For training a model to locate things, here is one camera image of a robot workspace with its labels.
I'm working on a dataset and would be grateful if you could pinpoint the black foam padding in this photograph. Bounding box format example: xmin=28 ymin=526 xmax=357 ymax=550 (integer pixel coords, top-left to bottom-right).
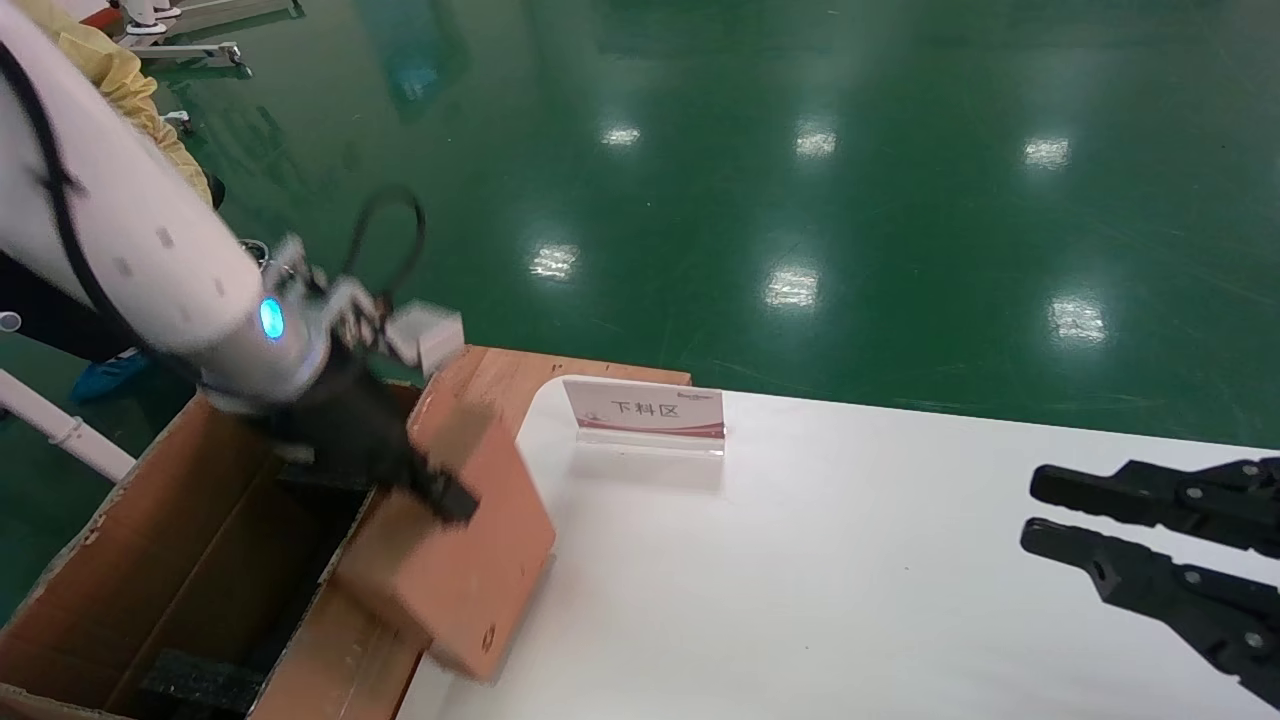
xmin=140 ymin=460 xmax=371 ymax=719

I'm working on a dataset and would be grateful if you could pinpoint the thick black cable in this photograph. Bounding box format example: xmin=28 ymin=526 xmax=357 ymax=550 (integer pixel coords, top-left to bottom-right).
xmin=0 ymin=40 xmax=151 ymax=351

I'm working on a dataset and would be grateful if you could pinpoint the acrylic sign with red print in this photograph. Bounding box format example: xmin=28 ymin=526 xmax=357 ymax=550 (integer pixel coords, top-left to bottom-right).
xmin=562 ymin=377 xmax=726 ymax=458

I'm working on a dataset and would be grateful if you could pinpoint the person in yellow jacket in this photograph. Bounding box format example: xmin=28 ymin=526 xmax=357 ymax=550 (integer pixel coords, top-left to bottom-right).
xmin=0 ymin=0 xmax=226 ymax=366

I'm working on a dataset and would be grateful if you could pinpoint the white stand base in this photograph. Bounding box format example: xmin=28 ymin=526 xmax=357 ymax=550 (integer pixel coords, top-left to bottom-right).
xmin=118 ymin=0 xmax=306 ymax=39

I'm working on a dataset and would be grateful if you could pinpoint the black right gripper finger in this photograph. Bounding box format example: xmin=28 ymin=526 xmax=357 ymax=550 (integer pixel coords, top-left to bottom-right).
xmin=1030 ymin=458 xmax=1280 ymax=558
xmin=1020 ymin=518 xmax=1280 ymax=709

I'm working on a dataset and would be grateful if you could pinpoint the small cardboard box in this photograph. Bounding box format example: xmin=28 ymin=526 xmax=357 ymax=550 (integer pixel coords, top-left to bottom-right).
xmin=335 ymin=375 xmax=557 ymax=683

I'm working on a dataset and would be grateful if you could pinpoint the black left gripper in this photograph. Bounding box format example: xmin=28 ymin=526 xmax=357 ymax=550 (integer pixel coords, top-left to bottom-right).
xmin=265 ymin=345 xmax=481 ymax=525

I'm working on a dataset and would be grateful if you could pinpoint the grey metal frame leg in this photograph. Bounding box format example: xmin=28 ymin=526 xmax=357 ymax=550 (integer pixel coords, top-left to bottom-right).
xmin=130 ymin=42 xmax=253 ymax=81

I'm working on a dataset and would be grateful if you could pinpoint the blue shoe cover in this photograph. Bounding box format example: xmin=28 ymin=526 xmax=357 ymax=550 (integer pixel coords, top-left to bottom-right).
xmin=70 ymin=350 xmax=153 ymax=405

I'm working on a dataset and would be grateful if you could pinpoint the large cardboard box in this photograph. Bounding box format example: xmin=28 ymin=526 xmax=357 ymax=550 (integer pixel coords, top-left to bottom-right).
xmin=0 ymin=385 xmax=431 ymax=720

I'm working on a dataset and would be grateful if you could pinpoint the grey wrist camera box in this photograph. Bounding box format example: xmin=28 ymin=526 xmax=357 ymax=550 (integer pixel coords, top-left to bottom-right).
xmin=265 ymin=235 xmax=468 ymax=376

